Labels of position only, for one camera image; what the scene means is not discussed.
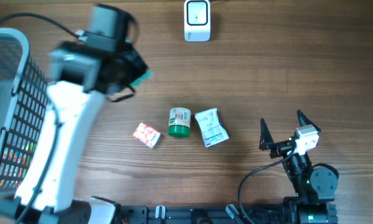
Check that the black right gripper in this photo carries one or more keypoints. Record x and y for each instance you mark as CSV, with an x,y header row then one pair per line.
x,y
266,142

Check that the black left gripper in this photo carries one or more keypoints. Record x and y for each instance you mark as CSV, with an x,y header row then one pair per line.
x,y
140,67

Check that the teal tissue pack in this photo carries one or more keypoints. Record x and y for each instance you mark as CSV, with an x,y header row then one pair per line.
x,y
147,75

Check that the red white small box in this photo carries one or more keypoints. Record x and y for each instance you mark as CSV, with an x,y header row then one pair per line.
x,y
147,135

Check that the white paper packet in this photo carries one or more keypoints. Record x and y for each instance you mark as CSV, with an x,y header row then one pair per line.
x,y
212,130

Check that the green lid jar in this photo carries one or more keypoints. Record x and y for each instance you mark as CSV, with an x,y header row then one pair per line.
x,y
179,125

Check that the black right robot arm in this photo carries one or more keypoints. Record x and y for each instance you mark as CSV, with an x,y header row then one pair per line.
x,y
314,184

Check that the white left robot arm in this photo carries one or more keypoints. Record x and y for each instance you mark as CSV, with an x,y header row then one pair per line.
x,y
42,159

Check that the white barcode scanner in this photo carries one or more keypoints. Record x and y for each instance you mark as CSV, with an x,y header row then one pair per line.
x,y
197,20

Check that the grey plastic shopping basket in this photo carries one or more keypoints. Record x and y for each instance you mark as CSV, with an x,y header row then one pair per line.
x,y
23,100

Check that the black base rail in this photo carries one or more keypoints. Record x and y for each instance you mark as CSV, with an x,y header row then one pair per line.
x,y
189,214

